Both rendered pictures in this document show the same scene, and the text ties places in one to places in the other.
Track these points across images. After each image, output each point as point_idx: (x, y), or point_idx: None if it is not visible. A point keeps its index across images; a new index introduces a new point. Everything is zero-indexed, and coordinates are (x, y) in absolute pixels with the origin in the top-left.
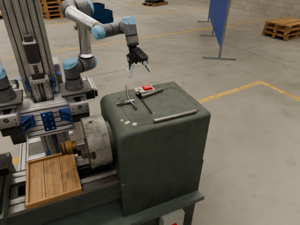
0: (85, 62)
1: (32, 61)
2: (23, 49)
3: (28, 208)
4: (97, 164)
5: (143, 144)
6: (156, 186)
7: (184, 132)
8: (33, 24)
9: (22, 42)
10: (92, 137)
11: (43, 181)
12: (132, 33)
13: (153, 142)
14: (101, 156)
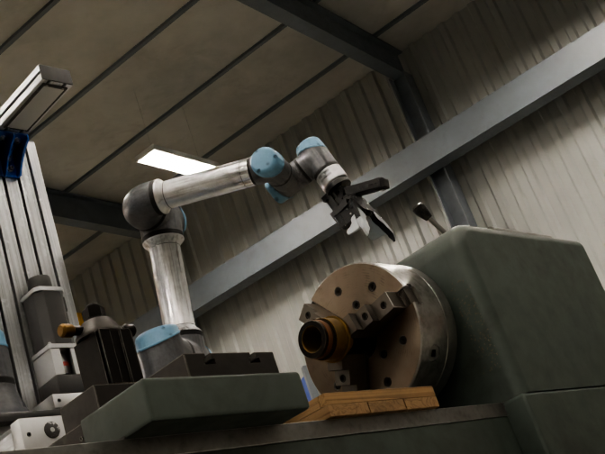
0: (193, 341)
1: (59, 337)
2: (18, 327)
3: (333, 410)
4: (430, 331)
5: (504, 266)
6: (603, 440)
7: (563, 268)
8: (42, 267)
9: (28, 292)
10: (385, 265)
11: None
12: (332, 158)
13: (520, 268)
14: (430, 300)
